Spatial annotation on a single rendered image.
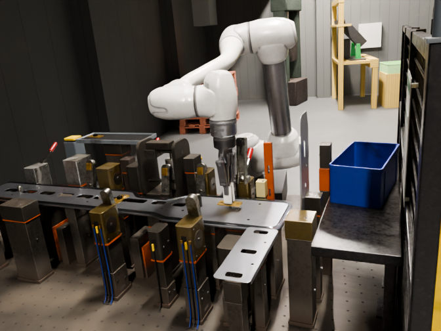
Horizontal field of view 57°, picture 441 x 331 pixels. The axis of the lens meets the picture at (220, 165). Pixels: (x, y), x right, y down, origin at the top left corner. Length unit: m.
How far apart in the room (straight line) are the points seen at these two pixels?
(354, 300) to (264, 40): 1.05
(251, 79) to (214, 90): 9.02
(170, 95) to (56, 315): 0.86
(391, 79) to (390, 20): 2.13
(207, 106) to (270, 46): 0.58
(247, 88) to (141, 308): 9.09
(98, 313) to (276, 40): 1.24
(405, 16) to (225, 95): 9.11
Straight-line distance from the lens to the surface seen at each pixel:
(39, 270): 1.83
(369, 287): 1.58
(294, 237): 1.22
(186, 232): 1.24
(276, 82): 1.87
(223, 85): 1.28
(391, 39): 10.23
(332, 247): 1.13
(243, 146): 1.52
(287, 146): 2.01
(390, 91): 8.45
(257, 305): 1.32
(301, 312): 1.36
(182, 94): 1.31
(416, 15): 10.30
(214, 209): 1.45
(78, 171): 1.91
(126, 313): 1.53
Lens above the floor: 1.58
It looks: 18 degrees down
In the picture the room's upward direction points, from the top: 5 degrees counter-clockwise
